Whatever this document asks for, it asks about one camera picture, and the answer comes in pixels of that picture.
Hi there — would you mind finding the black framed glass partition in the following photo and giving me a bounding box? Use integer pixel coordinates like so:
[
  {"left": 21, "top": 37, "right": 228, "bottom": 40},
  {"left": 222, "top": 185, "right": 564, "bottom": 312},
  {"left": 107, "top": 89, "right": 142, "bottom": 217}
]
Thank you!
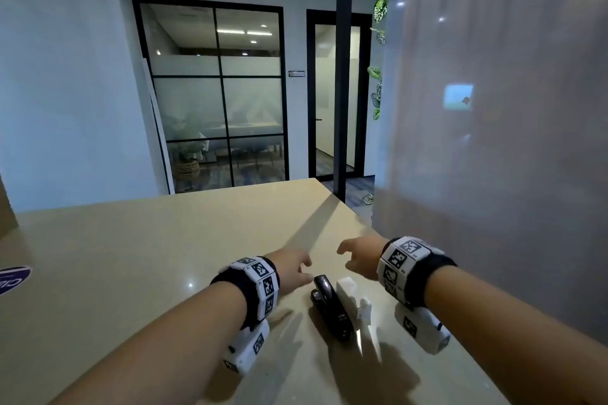
[{"left": 131, "top": 0, "right": 290, "bottom": 195}]

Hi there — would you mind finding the person's right forearm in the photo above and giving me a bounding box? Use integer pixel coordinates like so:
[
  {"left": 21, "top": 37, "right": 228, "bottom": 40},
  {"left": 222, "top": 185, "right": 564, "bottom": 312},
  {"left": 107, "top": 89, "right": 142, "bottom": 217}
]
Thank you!
[{"left": 424, "top": 265, "right": 608, "bottom": 405}]

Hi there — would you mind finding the white leaning board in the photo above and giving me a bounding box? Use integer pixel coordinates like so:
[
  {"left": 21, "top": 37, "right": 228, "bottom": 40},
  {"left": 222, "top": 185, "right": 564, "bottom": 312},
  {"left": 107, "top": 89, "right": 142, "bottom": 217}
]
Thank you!
[{"left": 141, "top": 57, "right": 176, "bottom": 196}]

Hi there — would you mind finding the black marker wristband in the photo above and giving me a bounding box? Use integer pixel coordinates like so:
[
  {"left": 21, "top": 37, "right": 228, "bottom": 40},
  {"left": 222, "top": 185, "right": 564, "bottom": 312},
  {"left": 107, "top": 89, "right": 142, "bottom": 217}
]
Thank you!
[
  {"left": 210, "top": 255, "right": 281, "bottom": 330},
  {"left": 377, "top": 236, "right": 458, "bottom": 309}
]

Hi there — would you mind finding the brown cardboard box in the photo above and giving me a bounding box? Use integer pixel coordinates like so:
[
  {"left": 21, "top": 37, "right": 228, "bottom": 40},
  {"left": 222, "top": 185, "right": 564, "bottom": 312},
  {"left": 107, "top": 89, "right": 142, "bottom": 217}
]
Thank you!
[{"left": 0, "top": 174, "right": 20, "bottom": 242}]

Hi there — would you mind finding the black framed glass door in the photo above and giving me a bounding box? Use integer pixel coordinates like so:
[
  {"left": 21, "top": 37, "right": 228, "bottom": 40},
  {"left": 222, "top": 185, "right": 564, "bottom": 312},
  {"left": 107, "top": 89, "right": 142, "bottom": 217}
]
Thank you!
[{"left": 306, "top": 9, "right": 373, "bottom": 181}]

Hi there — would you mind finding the white meeting table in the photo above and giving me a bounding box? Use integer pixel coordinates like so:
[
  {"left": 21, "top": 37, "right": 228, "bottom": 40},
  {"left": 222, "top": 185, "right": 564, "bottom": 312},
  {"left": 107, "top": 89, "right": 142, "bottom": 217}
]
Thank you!
[{"left": 203, "top": 121, "right": 285, "bottom": 159}]

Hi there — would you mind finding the person's left hand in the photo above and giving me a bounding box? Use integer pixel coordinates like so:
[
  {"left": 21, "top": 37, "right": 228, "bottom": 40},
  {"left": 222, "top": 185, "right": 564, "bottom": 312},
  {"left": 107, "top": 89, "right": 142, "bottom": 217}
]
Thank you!
[{"left": 264, "top": 249, "right": 314, "bottom": 297}]

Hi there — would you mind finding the person's right hand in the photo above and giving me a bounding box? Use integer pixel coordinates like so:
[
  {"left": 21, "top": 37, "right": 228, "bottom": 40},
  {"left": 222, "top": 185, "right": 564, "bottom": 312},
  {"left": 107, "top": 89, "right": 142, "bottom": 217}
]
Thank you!
[{"left": 337, "top": 234, "right": 387, "bottom": 280}]

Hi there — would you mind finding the person's left forearm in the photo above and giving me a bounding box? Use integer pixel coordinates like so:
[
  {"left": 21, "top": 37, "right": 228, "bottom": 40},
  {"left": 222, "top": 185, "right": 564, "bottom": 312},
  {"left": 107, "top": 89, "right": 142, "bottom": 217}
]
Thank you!
[{"left": 47, "top": 280, "right": 249, "bottom": 405}]

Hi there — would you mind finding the small white box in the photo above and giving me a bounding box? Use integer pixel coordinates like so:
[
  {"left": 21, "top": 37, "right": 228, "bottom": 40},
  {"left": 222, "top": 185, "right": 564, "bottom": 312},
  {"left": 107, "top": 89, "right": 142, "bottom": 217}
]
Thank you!
[{"left": 336, "top": 277, "right": 373, "bottom": 326}]

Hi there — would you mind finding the black stapler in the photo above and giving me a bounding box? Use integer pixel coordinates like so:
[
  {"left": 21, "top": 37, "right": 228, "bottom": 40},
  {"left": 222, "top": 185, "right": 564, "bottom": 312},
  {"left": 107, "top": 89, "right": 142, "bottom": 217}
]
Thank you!
[{"left": 311, "top": 275, "right": 355, "bottom": 343}]

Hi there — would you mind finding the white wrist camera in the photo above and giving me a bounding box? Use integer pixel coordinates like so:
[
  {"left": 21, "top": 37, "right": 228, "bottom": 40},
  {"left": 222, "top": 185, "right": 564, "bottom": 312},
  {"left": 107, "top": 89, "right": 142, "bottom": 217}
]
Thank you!
[
  {"left": 394, "top": 302, "right": 451, "bottom": 355},
  {"left": 222, "top": 318, "right": 271, "bottom": 375}
]

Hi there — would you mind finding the black pillar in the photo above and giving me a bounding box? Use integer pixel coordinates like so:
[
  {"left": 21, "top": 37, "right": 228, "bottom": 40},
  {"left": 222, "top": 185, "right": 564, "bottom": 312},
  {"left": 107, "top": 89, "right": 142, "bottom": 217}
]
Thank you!
[{"left": 332, "top": 0, "right": 355, "bottom": 203}]

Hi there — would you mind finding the round purple sticker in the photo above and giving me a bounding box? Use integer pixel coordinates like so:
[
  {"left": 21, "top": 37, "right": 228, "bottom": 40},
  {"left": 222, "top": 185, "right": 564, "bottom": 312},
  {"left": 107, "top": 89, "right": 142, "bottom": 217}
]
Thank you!
[{"left": 0, "top": 265, "right": 33, "bottom": 296}]

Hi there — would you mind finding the potted plant in woven basket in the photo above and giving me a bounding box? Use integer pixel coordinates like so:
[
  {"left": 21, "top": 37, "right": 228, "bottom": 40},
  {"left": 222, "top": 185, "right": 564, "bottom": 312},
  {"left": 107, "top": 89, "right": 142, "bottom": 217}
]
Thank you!
[{"left": 168, "top": 140, "right": 206, "bottom": 181}]

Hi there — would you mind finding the hanging green leafy plant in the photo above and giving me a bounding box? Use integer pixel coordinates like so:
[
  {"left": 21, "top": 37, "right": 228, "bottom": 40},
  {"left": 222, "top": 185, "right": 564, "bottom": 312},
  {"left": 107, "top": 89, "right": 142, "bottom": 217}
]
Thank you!
[{"left": 366, "top": 0, "right": 394, "bottom": 122}]

